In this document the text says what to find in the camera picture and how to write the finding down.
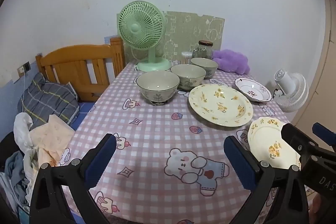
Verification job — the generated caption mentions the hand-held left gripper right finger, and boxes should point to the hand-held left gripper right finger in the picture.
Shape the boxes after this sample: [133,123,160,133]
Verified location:
[224,135,309,224]

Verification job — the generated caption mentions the green patterned wall sheet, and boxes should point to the green patterned wall sheet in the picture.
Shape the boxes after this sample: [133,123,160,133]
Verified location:
[123,11,225,67]

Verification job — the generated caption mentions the beige door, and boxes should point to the beige door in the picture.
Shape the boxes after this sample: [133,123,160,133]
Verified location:
[291,0,336,140]

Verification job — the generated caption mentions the grey plaid pillow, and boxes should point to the grey plaid pillow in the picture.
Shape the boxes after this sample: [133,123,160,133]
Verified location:
[18,72,80,126]

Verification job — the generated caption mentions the pink checkered tablecloth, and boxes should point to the pink checkered tablecloth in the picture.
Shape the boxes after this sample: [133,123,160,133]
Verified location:
[56,61,302,224]

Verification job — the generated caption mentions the white red-print plate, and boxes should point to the white red-print plate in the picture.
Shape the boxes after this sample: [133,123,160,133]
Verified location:
[234,77,272,102]

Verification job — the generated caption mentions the wooden bed headboard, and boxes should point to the wooden bed headboard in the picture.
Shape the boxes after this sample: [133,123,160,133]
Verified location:
[35,38,126,102]

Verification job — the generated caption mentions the small yellow floral plate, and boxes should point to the small yellow floral plate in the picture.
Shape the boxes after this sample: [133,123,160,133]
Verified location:
[247,117,301,169]

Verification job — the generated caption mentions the white plastic bag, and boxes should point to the white plastic bag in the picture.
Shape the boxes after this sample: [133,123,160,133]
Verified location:
[14,112,33,151]

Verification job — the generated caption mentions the green ceramic bowl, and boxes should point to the green ceramic bowl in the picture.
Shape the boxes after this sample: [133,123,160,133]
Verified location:
[136,70,180,105]
[190,57,219,79]
[171,64,206,90]

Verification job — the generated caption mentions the large yellow floral plate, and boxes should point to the large yellow floral plate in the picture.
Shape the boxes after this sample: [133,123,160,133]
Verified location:
[188,84,254,127]

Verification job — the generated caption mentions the purple plush toy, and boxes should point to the purple plush toy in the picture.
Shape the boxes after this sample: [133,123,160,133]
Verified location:
[212,49,250,75]

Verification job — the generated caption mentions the blue grey clothes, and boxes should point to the blue grey clothes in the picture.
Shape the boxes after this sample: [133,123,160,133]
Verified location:
[5,152,30,207]

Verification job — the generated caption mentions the glass jar with brown lid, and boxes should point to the glass jar with brown lid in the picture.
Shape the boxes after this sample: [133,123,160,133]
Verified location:
[192,40,214,60]

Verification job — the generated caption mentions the cotton swab container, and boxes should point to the cotton swab container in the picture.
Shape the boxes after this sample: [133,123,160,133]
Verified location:
[182,51,193,65]

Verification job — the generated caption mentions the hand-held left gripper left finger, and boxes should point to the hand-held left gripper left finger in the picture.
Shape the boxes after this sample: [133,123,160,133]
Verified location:
[29,133,117,224]

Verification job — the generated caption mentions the white clip fan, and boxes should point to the white clip fan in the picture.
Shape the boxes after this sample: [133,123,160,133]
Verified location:
[273,69,309,113]

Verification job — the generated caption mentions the dark cloth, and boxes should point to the dark cloth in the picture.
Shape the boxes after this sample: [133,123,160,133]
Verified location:
[0,132,24,169]

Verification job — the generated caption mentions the blue checked bed sheet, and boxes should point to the blue checked bed sheet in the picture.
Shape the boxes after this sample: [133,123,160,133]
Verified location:
[75,101,97,131]

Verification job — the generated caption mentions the green desk fan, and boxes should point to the green desk fan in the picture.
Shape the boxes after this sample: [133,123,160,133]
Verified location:
[117,0,172,72]

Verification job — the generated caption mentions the wall socket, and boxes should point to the wall socket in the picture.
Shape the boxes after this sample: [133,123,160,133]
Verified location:
[17,61,30,76]

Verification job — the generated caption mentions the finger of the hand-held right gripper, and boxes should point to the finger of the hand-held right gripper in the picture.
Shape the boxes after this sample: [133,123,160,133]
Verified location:
[281,123,319,159]
[312,123,336,147]

